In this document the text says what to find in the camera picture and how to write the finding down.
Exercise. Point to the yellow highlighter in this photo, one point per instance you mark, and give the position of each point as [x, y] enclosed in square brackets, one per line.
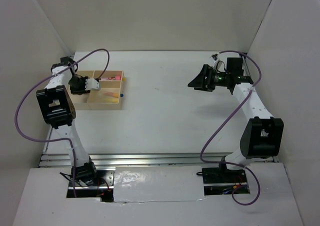
[110, 101]

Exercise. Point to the white cover plate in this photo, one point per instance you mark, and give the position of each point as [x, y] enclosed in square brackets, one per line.
[158, 184]

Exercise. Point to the pink capped marker bottle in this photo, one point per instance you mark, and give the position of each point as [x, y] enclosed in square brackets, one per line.
[112, 78]

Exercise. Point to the aluminium rail frame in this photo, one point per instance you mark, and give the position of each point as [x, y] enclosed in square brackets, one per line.
[162, 121]

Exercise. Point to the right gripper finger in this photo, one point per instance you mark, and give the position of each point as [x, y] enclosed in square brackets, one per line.
[203, 84]
[204, 72]

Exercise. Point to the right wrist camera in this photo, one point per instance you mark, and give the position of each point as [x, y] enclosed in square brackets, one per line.
[217, 63]

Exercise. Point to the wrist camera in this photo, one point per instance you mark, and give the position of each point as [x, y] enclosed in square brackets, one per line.
[217, 63]
[92, 84]

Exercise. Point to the wooden organizer tray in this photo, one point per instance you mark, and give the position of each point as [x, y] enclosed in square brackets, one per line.
[92, 101]

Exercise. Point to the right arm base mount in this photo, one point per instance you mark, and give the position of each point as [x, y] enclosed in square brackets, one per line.
[218, 181]

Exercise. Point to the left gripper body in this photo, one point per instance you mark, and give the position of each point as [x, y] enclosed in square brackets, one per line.
[77, 83]

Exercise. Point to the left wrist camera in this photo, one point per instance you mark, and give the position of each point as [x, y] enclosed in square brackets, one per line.
[92, 84]

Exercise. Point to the pink orange highlighter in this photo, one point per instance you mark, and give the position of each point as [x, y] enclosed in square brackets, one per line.
[111, 94]

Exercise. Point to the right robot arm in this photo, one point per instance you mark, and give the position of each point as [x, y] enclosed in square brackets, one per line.
[263, 133]

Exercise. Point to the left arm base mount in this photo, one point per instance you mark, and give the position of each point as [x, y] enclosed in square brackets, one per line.
[102, 187]

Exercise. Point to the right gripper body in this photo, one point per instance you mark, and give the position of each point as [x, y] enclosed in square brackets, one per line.
[218, 79]

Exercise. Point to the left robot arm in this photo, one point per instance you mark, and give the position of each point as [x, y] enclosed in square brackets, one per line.
[59, 111]

